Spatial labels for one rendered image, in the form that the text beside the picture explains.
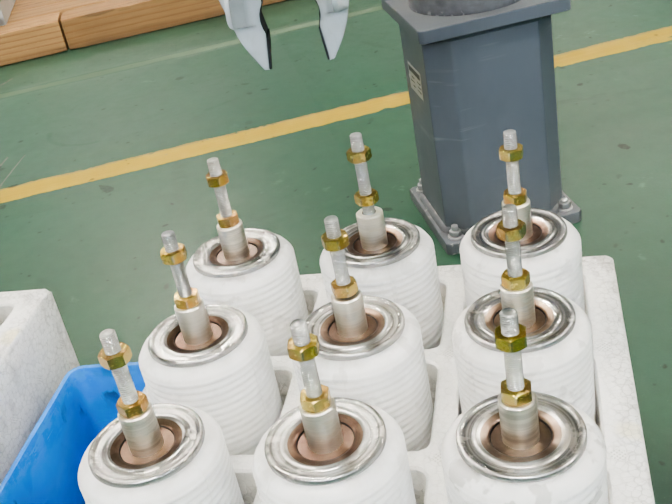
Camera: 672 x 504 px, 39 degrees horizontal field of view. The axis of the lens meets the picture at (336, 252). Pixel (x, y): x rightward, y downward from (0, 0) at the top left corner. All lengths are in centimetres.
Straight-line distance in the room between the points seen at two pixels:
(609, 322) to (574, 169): 66
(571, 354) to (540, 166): 62
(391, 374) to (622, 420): 16
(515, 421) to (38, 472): 50
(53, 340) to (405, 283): 41
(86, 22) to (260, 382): 189
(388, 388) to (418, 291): 13
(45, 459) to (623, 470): 52
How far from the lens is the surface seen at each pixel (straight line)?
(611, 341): 76
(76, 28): 253
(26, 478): 90
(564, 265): 74
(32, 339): 97
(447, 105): 117
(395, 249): 76
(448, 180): 122
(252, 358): 69
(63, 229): 156
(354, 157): 74
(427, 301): 78
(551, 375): 64
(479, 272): 75
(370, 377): 65
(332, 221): 63
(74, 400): 98
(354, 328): 67
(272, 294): 78
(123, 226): 151
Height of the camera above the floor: 64
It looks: 30 degrees down
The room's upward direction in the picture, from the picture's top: 11 degrees counter-clockwise
